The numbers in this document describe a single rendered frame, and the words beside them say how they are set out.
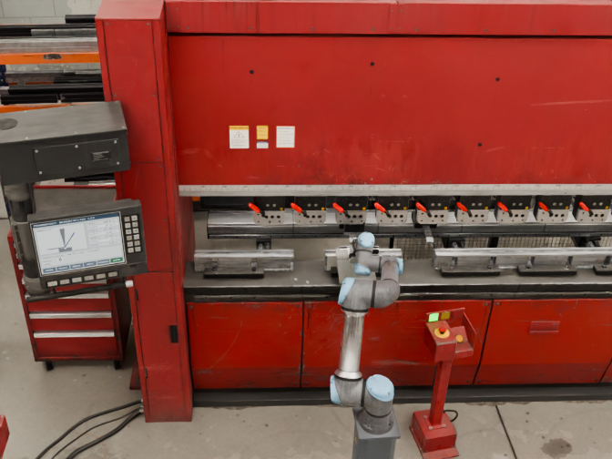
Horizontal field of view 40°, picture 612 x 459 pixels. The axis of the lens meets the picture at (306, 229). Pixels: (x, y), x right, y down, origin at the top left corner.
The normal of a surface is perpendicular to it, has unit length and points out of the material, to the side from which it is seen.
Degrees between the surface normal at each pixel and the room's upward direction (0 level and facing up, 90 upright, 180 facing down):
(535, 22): 90
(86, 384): 0
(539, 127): 90
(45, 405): 0
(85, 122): 0
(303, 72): 90
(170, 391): 90
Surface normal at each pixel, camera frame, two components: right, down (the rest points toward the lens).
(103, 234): 0.29, 0.56
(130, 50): 0.04, 0.58
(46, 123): 0.03, -0.81
